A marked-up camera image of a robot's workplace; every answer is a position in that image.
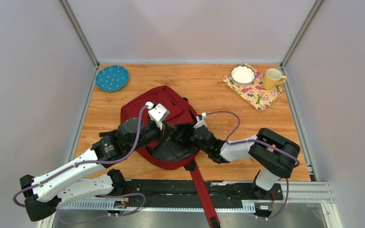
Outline white scalloped bowl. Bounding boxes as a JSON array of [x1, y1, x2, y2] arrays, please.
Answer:
[[230, 66, 256, 87]]

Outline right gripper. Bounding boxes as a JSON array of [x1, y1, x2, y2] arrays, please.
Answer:
[[170, 120, 210, 154]]

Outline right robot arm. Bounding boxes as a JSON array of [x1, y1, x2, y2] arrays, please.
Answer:
[[179, 126, 300, 199]]

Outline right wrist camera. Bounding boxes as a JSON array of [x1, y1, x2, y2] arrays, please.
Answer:
[[194, 113, 207, 129]]

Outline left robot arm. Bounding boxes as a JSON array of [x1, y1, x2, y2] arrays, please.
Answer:
[[13, 117, 179, 221]]

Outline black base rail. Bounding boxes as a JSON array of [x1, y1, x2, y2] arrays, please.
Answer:
[[120, 179, 285, 212]]

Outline floral rectangular tray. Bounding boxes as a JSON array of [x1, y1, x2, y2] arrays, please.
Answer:
[[222, 63, 285, 111]]

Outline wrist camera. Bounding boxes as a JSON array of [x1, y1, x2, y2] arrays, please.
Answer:
[[194, 113, 207, 129], [145, 102, 170, 130]]

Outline yellow mug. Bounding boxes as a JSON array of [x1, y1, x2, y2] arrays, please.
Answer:
[[262, 68, 287, 90]]

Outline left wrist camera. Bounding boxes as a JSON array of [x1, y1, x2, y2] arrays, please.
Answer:
[[145, 102, 170, 130]]

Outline blue polka dot plate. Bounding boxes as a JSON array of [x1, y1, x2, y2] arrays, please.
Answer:
[[96, 65, 130, 92]]

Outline red student backpack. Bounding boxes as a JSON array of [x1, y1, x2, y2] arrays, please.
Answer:
[[99, 85, 221, 228]]

